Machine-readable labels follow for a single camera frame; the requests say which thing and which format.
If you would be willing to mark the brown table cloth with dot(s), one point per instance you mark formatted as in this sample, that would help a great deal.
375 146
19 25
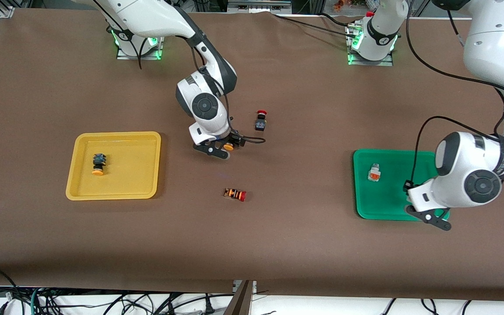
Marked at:
252 245

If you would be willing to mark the metal table corner bracket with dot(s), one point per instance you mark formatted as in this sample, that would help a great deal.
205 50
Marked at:
6 13

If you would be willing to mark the aluminium frame beam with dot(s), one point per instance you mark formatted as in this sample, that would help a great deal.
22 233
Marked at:
258 4

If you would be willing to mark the yellow push button black body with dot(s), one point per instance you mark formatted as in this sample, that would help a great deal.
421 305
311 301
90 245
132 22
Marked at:
99 161
228 147

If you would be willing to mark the black power plug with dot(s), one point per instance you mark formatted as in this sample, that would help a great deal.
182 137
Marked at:
208 309

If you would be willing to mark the red push button black body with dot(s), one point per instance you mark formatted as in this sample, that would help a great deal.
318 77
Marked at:
260 124

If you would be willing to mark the aluminium table leg profile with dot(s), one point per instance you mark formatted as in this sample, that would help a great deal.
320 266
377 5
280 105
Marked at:
241 302

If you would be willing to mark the colourful background object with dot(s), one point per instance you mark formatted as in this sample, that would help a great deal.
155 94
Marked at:
341 4

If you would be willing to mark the yellow plastic tray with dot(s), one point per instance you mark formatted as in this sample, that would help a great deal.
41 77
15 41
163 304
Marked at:
116 183

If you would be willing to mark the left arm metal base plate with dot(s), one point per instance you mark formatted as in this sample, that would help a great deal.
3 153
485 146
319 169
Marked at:
385 62

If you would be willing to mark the red push button orange body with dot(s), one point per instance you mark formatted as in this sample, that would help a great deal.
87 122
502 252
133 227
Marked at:
234 194

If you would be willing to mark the green plastic tray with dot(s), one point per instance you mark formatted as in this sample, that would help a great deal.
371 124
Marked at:
383 201

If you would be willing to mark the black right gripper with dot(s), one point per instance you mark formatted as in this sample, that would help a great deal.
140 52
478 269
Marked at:
236 141

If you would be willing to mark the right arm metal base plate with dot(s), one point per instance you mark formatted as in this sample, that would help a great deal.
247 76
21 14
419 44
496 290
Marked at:
123 56

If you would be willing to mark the white push button orange insert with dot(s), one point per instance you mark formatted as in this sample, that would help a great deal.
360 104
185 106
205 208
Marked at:
373 174

